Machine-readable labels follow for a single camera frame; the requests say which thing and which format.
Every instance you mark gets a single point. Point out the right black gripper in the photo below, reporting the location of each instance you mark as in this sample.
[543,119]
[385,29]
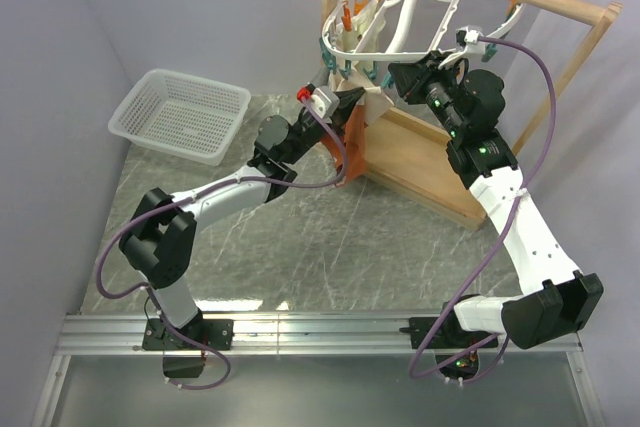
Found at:
[411,79]

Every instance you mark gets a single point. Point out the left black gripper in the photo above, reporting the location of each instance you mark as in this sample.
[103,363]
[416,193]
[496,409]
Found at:
[348,99]

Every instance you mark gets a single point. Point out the orange underwear with beige waistband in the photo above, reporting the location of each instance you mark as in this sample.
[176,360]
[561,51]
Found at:
[372,105]

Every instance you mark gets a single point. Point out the white oval clip hanger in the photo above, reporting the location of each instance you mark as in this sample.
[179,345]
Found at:
[415,27]

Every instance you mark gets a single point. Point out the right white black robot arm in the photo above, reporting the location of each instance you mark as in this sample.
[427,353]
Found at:
[556,297]

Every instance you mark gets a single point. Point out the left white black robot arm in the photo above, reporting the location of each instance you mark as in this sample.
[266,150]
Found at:
[160,243]

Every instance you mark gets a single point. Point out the grey underwear with white waistband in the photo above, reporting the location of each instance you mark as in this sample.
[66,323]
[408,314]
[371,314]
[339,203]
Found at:
[320,79]

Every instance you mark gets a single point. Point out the pale yellow hanging underwear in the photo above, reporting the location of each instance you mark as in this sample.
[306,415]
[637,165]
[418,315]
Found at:
[355,27]

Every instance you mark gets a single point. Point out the white plastic perforated basket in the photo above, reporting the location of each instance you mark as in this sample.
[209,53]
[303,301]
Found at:
[186,116]

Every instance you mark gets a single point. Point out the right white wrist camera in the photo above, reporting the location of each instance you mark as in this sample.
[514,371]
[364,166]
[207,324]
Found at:
[468,43]

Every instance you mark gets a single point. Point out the aluminium mounting rail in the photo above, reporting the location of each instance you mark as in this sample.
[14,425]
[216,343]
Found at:
[279,333]

